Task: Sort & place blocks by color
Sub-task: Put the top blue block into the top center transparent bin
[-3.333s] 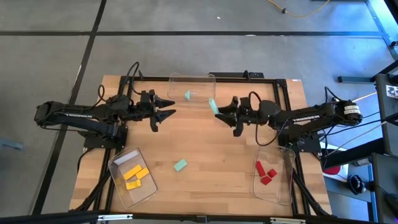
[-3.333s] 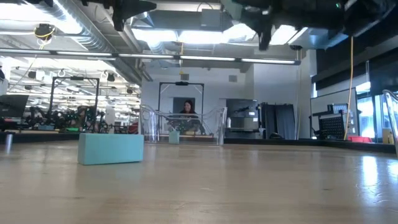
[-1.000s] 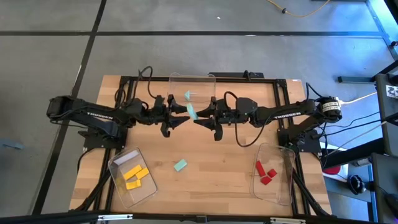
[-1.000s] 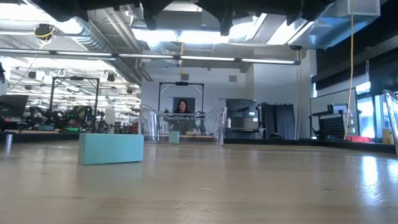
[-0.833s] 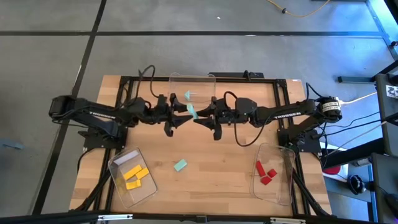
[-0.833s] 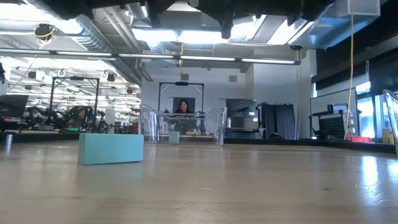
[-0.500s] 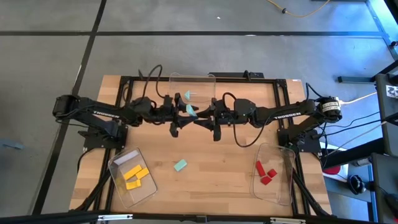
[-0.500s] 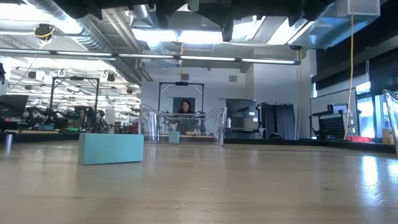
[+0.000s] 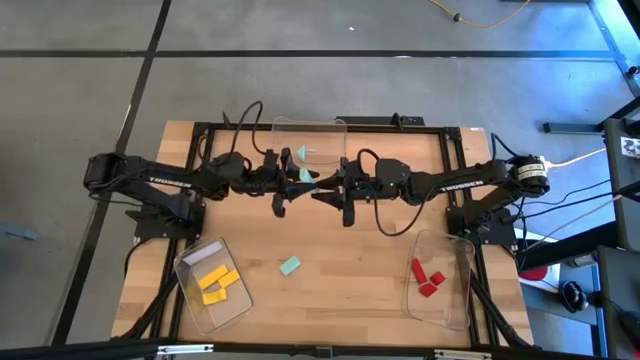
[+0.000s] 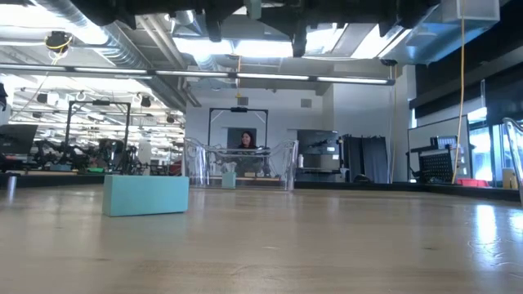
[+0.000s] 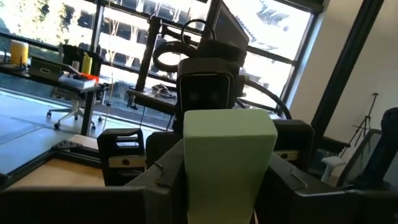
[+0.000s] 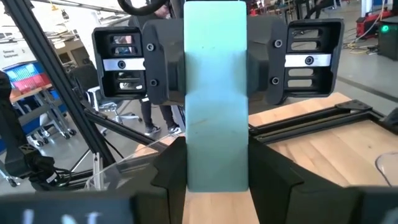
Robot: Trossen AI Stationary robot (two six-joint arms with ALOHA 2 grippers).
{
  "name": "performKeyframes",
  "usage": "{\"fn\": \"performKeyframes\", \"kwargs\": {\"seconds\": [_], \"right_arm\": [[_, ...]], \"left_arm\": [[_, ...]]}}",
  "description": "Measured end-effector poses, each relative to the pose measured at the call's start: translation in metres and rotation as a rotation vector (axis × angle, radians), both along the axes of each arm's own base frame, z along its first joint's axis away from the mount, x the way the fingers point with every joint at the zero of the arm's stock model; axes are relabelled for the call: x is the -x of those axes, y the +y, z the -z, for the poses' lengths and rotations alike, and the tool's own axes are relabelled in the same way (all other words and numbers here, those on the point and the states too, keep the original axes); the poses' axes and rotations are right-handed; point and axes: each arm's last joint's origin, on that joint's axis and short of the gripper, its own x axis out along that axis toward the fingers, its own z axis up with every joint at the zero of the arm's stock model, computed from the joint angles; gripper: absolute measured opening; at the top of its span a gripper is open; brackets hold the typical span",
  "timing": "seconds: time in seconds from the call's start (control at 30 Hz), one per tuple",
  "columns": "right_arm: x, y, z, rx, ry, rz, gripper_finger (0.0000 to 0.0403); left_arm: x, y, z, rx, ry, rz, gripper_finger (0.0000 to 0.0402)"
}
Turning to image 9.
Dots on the thick teal rectangular block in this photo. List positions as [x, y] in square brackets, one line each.
[290, 265]

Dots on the black headset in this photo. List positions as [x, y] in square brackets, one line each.
[574, 296]

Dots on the grey floor plate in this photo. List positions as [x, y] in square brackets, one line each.
[17, 231]

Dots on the small red block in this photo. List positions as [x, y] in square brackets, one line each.
[428, 289]
[437, 278]

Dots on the black desk foot bar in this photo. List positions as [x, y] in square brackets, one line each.
[575, 127]

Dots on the silver bracket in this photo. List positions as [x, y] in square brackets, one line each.
[185, 349]
[462, 355]

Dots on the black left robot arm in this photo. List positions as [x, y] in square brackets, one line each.
[165, 180]

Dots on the black white marker tag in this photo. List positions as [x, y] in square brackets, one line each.
[631, 146]

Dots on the dark grey desk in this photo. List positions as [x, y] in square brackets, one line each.
[620, 300]

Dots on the long yellow block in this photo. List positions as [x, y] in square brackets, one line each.
[214, 276]

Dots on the black aluminium table frame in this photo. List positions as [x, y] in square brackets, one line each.
[430, 130]

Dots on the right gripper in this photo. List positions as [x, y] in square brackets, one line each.
[362, 182]

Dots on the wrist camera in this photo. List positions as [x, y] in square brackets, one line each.
[231, 165]
[392, 172]

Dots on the black rig beam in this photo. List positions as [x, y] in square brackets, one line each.
[75, 351]

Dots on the clear plastic bin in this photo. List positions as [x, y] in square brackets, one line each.
[235, 310]
[325, 135]
[440, 315]

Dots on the teal triangle block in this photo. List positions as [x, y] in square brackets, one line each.
[301, 152]

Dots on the long red block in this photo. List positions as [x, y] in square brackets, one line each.
[419, 272]

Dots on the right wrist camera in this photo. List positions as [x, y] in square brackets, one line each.
[392, 172]

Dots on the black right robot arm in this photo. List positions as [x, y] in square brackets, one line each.
[460, 185]

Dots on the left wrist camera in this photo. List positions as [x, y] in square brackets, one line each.
[231, 165]

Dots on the red round object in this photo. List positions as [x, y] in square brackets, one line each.
[534, 274]

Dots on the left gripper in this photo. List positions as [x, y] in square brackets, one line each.
[265, 182]

